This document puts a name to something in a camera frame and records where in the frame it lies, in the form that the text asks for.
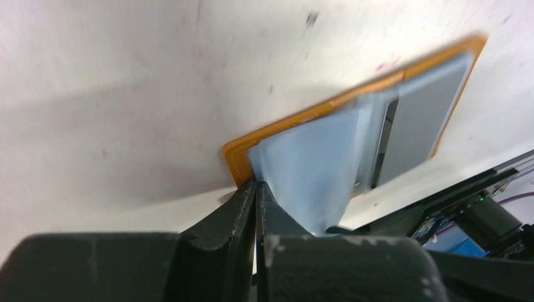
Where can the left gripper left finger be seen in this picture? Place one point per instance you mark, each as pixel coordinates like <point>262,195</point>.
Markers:
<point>210,261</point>

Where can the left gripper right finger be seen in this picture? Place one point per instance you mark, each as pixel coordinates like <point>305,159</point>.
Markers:
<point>294,265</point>

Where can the yellow leather card holder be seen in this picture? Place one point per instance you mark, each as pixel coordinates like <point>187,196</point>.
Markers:
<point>315,161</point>

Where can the silver grey credit card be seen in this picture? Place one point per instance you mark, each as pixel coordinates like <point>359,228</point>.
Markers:
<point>415,120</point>

